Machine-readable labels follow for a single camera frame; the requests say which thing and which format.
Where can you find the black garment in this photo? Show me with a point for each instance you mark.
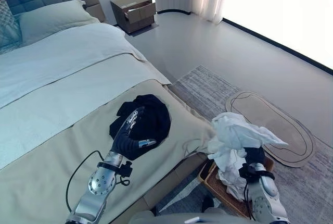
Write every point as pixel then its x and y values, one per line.
pixel 151 119

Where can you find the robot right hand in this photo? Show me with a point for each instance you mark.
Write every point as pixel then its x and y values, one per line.
pixel 253 153

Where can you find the grey striped rug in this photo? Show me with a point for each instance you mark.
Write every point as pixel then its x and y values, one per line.
pixel 299 182

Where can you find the white garment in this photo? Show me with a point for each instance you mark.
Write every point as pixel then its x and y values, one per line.
pixel 234 140

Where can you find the woven brown laundry basket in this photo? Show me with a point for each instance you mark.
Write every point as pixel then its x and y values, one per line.
pixel 221 186

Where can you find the beige oval floor mat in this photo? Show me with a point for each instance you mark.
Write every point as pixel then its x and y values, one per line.
pixel 275 127

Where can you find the dark robot foot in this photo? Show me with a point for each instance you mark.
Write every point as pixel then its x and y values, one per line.
pixel 207 203

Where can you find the grey robot torso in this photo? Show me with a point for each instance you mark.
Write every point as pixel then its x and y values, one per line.
pixel 182 216

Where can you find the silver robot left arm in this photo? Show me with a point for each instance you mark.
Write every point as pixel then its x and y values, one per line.
pixel 96 185

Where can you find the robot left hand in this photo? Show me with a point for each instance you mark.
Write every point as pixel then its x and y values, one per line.
pixel 124 140

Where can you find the teal patterned cushion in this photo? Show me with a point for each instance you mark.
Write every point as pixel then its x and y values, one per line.
pixel 7 26

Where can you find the cream pillow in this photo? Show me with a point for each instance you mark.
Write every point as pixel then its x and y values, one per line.
pixel 52 18

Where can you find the beige bed runner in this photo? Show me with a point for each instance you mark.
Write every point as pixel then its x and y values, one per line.
pixel 57 161

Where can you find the brown wooden nightstand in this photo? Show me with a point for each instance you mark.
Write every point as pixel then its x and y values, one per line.
pixel 134 13

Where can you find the bed with white sheets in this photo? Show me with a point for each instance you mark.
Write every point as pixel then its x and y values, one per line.
pixel 65 60

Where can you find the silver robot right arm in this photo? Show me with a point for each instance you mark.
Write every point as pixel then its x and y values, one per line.
pixel 262 192

